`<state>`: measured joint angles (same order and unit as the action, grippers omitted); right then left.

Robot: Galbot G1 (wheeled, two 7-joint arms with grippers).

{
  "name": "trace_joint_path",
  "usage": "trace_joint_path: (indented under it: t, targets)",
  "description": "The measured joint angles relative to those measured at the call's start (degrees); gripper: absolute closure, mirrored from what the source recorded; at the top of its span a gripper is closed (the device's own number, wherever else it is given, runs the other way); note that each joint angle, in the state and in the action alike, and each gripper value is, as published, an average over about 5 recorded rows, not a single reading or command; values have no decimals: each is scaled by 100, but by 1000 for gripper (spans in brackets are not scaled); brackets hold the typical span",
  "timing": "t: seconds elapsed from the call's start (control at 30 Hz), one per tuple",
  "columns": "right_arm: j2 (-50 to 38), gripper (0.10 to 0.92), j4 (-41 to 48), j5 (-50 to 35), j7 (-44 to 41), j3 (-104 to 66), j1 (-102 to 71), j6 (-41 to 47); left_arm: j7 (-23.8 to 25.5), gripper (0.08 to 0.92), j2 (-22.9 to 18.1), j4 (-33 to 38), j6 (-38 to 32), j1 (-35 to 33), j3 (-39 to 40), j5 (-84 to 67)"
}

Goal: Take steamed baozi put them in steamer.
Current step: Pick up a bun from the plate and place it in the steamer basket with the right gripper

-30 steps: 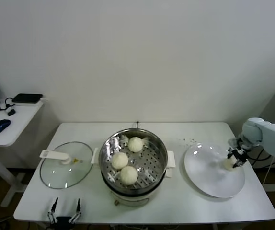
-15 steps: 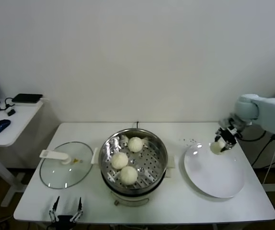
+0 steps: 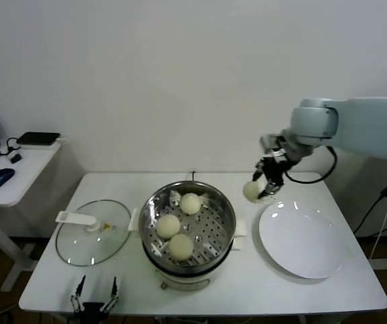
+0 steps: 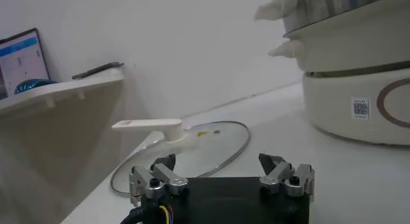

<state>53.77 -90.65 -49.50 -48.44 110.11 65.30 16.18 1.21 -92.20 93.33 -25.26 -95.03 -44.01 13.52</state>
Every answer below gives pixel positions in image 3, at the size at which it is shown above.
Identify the white round plate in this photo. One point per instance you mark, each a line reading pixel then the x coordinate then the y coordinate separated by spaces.
pixel 298 236

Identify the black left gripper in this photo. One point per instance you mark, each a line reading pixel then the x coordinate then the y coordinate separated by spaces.
pixel 94 312

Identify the blue computer mouse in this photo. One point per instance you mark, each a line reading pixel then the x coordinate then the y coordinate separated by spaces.
pixel 0 177

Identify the white steamed baozi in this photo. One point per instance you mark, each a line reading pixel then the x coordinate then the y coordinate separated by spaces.
pixel 181 247
pixel 168 227
pixel 190 203
pixel 251 192

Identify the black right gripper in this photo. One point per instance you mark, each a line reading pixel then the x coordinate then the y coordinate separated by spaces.
pixel 274 168

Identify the white side desk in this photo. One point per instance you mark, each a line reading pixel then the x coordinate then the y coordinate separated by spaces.
pixel 18 189

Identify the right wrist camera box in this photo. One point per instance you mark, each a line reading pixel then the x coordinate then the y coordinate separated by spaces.
pixel 268 141

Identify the white electric cooker pot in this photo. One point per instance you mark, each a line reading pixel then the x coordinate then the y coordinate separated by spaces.
pixel 183 283

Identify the small black dongle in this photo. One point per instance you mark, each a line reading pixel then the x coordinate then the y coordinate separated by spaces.
pixel 15 158

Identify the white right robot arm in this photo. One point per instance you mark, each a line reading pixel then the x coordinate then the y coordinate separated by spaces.
pixel 365 125

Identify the flat black box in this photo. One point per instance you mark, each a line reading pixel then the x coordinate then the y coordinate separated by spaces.
pixel 38 137

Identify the stainless steel steamer basket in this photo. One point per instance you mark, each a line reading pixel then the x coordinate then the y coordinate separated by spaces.
pixel 210 243

